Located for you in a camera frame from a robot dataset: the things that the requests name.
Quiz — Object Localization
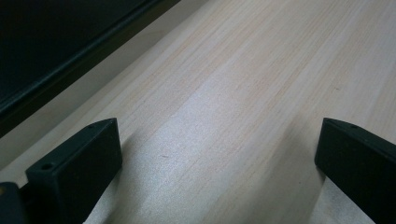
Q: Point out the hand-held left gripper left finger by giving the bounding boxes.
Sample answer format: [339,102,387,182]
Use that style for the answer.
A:
[25,118,123,224]

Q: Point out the black frame bar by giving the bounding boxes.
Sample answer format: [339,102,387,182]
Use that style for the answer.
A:
[0,0,182,139]

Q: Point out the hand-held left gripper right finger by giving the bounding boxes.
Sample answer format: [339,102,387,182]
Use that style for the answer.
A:
[314,117,396,224]

